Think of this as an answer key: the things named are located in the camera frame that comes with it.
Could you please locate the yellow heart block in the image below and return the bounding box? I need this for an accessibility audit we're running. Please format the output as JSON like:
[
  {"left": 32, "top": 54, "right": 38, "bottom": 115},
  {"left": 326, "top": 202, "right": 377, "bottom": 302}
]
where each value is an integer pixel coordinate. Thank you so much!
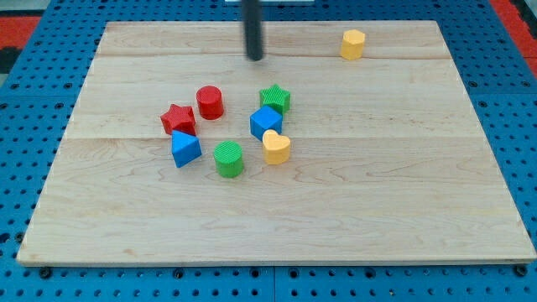
[{"left": 262, "top": 129, "right": 291, "bottom": 164}]

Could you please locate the green cylinder block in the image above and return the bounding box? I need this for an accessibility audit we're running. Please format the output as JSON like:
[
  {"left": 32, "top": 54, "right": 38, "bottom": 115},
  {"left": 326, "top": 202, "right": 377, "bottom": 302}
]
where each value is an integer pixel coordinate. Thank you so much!
[{"left": 213, "top": 140, "right": 244, "bottom": 178}]

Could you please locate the yellow hexagon block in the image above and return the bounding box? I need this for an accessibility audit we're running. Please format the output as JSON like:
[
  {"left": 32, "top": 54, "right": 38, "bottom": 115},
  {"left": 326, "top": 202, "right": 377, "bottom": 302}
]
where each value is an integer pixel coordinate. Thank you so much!
[{"left": 340, "top": 29, "right": 366, "bottom": 60}]

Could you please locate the blue cube block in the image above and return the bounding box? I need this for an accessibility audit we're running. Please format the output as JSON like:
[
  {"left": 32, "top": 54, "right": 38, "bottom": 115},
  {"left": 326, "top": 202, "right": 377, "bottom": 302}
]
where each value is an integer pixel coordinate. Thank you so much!
[{"left": 249, "top": 106, "right": 283, "bottom": 141}]

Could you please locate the light wooden board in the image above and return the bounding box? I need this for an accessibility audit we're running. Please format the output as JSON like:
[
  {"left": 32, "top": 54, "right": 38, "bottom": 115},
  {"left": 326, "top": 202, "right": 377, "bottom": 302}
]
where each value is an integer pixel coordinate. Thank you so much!
[{"left": 17, "top": 21, "right": 536, "bottom": 267}]

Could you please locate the red star block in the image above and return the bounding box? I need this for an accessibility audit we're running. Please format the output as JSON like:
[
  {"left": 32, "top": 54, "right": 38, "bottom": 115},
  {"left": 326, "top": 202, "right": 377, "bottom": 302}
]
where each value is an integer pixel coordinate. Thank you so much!
[{"left": 160, "top": 104, "right": 196, "bottom": 136}]

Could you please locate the red cylinder block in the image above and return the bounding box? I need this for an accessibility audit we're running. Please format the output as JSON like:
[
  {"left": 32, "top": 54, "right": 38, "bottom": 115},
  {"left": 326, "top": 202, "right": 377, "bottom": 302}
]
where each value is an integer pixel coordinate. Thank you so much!
[{"left": 196, "top": 86, "right": 224, "bottom": 120}]

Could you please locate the green star block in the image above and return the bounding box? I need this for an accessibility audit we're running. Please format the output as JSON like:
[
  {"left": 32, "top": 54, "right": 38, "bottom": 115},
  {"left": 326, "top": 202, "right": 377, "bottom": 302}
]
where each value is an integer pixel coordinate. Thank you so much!
[{"left": 259, "top": 84, "right": 291, "bottom": 115}]

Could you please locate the blue triangle block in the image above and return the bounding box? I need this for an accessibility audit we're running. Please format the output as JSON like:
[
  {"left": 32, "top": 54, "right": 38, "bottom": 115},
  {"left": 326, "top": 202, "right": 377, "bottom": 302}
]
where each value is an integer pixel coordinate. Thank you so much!
[{"left": 171, "top": 130, "right": 202, "bottom": 168}]

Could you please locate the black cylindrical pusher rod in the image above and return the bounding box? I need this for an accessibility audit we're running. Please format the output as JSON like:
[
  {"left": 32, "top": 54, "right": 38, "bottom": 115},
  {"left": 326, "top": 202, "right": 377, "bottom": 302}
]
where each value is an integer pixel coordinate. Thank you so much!
[{"left": 242, "top": 0, "right": 263, "bottom": 61}]

